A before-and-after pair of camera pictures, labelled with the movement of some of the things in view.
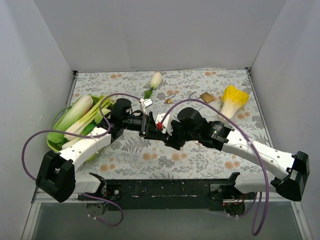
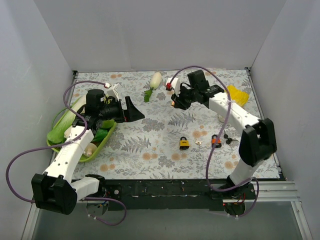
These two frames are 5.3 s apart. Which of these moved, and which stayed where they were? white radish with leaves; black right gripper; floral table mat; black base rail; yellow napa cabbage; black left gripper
Moved: black right gripper; black left gripper
Stayed: floral table mat; white radish with leaves; yellow napa cabbage; black base rail
